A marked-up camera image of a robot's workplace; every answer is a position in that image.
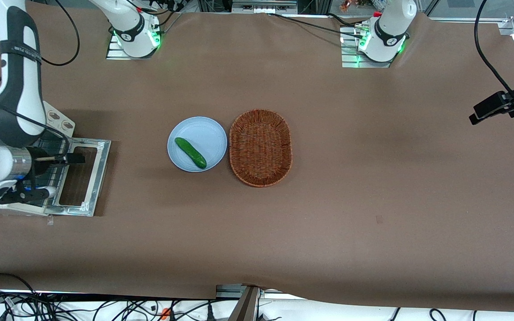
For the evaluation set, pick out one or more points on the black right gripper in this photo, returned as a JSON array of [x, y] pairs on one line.
[[39, 161]]

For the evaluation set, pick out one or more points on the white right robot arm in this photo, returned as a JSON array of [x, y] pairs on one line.
[[20, 80]]

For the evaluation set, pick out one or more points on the beige oven knob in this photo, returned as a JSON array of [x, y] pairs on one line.
[[66, 125], [53, 116]]

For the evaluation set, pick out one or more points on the green cucumber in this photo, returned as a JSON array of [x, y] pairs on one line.
[[190, 153]]

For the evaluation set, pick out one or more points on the light blue plate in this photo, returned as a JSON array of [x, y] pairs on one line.
[[203, 133]]

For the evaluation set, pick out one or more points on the brown wicker basket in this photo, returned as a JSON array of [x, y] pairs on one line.
[[260, 148]]

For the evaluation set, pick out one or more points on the brown table cover sheet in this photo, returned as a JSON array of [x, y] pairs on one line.
[[373, 178]]

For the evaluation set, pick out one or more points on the clear plastic stop bracket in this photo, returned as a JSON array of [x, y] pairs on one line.
[[50, 219]]

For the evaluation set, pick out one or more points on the grey metal post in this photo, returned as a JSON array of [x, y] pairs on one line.
[[244, 305]]

